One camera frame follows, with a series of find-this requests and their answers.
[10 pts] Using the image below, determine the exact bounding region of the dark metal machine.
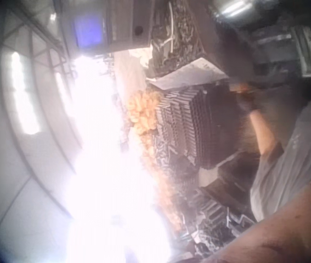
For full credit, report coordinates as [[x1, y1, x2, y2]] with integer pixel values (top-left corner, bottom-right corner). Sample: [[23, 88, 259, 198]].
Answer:
[[212, 0, 311, 85]]

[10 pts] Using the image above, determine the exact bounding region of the dark tray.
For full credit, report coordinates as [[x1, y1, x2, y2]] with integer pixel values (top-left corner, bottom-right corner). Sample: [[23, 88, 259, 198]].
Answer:
[[197, 150, 262, 216]]

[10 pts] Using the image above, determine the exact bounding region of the stack of dark metal parts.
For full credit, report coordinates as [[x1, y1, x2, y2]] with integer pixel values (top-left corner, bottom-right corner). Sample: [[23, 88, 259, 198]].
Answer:
[[154, 81, 245, 168]]

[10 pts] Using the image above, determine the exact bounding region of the person's left hand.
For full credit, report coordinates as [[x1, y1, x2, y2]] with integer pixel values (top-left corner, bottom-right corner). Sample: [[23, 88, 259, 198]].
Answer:
[[237, 92, 260, 113]]

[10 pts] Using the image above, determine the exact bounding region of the pile of orange parts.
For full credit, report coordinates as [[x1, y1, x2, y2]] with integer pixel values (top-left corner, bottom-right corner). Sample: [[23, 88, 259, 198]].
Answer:
[[127, 90, 162, 135]]

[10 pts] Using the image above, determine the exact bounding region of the small orange part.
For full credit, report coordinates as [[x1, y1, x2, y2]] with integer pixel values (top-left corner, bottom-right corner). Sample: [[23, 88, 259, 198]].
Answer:
[[230, 83, 257, 96]]

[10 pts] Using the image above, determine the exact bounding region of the grey machine with blue screen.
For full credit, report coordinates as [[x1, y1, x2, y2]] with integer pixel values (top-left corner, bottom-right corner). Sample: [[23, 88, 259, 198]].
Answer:
[[59, 0, 159, 54]]

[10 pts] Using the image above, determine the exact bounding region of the white paper sheet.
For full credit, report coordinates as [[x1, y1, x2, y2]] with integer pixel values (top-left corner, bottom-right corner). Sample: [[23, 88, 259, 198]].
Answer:
[[149, 57, 229, 91]]

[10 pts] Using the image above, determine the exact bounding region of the crate of metal scrap parts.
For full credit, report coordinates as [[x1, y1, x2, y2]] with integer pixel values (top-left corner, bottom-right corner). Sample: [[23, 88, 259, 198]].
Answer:
[[145, 0, 213, 79]]

